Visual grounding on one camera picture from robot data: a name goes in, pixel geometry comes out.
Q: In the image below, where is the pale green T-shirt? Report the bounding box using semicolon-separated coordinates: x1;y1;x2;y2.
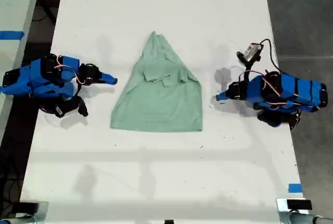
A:
110;30;203;133

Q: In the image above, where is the black camera stalk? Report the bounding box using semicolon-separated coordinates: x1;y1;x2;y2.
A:
243;61;258;82
66;95;89;117

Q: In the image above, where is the black camera box white label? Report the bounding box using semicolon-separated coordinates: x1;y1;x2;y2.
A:
39;103;69;119

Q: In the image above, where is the grey metal stand tube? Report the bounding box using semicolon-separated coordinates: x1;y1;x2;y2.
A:
279;211;333;224

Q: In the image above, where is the white side table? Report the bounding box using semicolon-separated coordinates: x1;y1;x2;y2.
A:
0;0;44;136

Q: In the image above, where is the long blue tape strip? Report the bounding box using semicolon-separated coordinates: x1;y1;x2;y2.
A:
0;30;25;40

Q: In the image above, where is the silver black camera box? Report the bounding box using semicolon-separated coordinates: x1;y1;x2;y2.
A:
236;42;263;64

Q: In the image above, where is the small black box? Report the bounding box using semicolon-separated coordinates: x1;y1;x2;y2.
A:
276;198;313;212
15;201;49;216

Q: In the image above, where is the black camera cable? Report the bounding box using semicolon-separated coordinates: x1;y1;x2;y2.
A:
260;39;281;75

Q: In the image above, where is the short blue tape strip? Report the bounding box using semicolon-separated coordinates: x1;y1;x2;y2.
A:
288;183;303;194

